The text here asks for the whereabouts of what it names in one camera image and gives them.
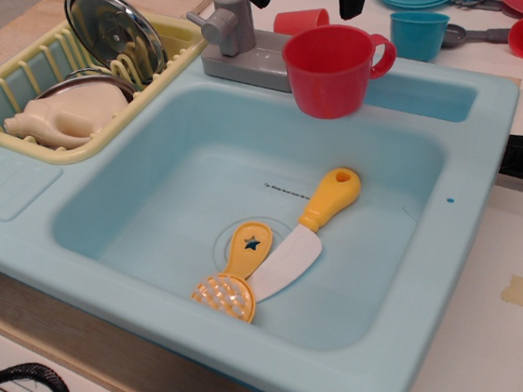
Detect teal cup upright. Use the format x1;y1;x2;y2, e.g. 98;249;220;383
390;10;449;62

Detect light blue toy sink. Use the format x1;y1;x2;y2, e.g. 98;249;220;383
0;60;519;392

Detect yellow dish rack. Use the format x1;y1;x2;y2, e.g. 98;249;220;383
0;14;207;165

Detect red cup lying down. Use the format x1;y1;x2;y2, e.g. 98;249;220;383
273;8;330;35

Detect grey toy spoon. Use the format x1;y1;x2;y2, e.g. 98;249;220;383
441;23;510;48

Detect red cup with handle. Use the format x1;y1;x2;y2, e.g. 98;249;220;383
282;24;397;120

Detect grey toy faucet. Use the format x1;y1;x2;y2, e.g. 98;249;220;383
186;0;291;92

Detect yellow handled toy knife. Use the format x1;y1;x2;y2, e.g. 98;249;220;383
248;168;361;303

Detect silver metal pot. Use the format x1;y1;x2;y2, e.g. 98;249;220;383
37;74;137;102

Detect cream toy detergent bottle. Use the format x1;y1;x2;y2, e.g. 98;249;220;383
3;83;128;149

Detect silver pot lid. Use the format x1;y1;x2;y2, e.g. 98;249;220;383
63;0;168;84

